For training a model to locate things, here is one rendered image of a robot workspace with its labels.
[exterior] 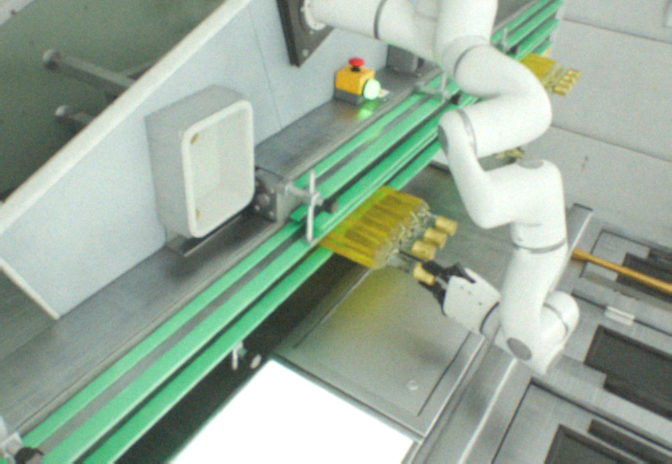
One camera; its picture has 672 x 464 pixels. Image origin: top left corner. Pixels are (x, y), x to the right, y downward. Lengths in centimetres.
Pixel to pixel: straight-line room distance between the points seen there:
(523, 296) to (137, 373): 61
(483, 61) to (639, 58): 615
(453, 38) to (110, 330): 74
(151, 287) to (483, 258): 84
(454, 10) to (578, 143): 654
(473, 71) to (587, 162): 665
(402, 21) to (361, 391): 70
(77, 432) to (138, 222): 37
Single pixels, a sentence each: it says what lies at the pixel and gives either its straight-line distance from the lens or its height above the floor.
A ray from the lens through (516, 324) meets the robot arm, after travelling 103.
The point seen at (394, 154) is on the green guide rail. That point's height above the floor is 94.
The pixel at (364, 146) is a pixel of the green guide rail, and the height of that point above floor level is 92.
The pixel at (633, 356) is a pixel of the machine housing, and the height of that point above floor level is 160.
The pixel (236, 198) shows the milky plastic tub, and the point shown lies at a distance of 121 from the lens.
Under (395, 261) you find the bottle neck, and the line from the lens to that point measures 127.
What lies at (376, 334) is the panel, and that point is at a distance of 130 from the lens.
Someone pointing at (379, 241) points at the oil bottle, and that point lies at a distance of 128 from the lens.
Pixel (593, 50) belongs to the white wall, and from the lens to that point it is 719.
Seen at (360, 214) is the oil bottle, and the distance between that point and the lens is 134.
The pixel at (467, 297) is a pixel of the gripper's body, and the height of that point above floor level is 128.
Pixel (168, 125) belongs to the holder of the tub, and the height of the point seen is 80.
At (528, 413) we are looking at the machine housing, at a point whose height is 145.
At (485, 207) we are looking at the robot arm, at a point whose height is 130.
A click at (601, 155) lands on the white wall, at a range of 757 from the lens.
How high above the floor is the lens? 148
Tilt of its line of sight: 24 degrees down
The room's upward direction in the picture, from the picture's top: 113 degrees clockwise
